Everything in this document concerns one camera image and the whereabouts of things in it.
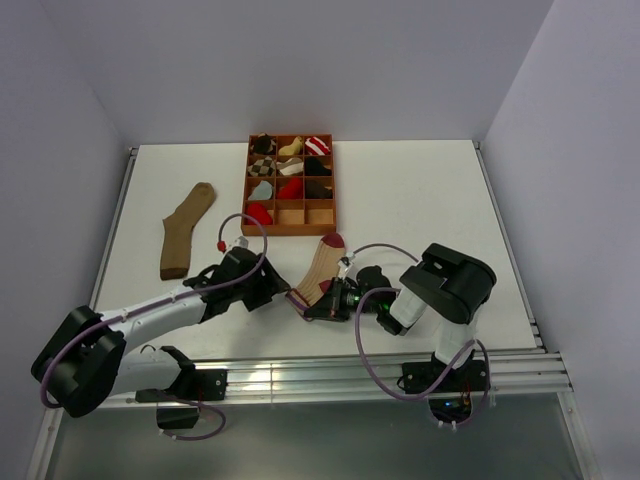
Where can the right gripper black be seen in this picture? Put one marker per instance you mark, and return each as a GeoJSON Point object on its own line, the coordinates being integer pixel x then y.
{"type": "Point", "coordinates": [330, 307]}

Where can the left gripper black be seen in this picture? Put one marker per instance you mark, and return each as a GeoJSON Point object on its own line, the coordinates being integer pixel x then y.
{"type": "Point", "coordinates": [269, 284]}

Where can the beige maroon striped sock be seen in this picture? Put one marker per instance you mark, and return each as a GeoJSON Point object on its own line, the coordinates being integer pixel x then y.
{"type": "Point", "coordinates": [324, 267]}

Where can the red sock with white pattern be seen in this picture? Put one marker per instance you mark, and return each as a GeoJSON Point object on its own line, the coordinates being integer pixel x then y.
{"type": "Point", "coordinates": [260, 213]}

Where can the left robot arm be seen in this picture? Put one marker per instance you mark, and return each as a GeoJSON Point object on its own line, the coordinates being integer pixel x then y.
{"type": "Point", "coordinates": [95, 355]}

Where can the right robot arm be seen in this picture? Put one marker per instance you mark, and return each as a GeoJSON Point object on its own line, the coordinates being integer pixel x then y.
{"type": "Point", "coordinates": [451, 283]}

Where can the light blue rolled sock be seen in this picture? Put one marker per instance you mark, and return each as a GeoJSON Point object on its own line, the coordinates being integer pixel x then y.
{"type": "Point", "coordinates": [262, 192]}

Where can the orange wooden compartment tray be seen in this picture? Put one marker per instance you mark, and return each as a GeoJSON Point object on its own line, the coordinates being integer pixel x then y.
{"type": "Point", "coordinates": [303, 217]}

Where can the checkered rolled sock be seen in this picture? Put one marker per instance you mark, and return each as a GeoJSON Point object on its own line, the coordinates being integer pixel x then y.
{"type": "Point", "coordinates": [262, 167]}

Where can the dark brown black rolled sock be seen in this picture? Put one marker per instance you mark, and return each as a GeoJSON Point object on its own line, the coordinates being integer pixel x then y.
{"type": "Point", "coordinates": [316, 190]}

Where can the beige brown striped rolled sock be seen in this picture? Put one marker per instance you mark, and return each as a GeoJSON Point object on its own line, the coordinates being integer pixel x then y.
{"type": "Point", "coordinates": [290, 167]}

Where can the yellow rolled sock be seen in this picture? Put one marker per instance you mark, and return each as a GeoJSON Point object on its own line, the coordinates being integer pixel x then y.
{"type": "Point", "coordinates": [294, 147]}

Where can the red white striped rolled sock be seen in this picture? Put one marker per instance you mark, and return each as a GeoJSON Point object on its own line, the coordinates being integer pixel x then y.
{"type": "Point", "coordinates": [315, 146]}

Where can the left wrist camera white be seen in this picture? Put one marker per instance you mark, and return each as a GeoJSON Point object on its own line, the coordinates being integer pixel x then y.
{"type": "Point", "coordinates": [241, 242]}

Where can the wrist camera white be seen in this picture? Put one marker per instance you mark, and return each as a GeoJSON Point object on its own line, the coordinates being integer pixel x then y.
{"type": "Point", "coordinates": [241, 242]}
{"type": "Point", "coordinates": [346, 266]}

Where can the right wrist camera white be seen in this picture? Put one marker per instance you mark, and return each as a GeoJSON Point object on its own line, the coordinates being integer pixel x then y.
{"type": "Point", "coordinates": [346, 266]}

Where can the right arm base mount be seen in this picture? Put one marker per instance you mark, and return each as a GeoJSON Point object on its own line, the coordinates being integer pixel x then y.
{"type": "Point", "coordinates": [416, 377]}

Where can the black box under rail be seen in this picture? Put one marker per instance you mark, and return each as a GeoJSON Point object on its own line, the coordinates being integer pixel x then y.
{"type": "Point", "coordinates": [177, 418]}

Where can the aluminium front rail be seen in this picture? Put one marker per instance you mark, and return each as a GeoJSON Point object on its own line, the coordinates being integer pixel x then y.
{"type": "Point", "coordinates": [327, 379]}

